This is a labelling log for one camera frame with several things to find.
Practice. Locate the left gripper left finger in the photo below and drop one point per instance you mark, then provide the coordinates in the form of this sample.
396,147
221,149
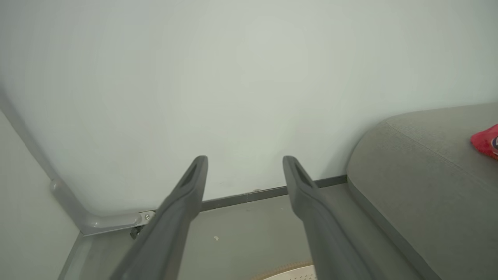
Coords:
171,233

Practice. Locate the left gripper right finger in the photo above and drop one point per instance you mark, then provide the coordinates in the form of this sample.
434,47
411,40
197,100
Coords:
330,241

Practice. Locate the red number 23 jersey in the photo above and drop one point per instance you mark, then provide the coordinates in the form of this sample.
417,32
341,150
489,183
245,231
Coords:
486,142

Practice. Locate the grey fabric sofa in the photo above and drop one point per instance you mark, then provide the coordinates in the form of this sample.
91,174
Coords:
428,186

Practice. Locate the black caster wheel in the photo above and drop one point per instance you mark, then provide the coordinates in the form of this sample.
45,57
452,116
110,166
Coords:
136,232

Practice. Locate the cream perforated laundry basket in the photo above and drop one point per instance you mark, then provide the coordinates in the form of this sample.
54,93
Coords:
291,274

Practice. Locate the grey metal partition foot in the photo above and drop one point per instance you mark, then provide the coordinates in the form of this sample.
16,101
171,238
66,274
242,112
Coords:
97,221

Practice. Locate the black baseboard strip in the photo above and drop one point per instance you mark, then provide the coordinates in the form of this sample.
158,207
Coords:
249,197

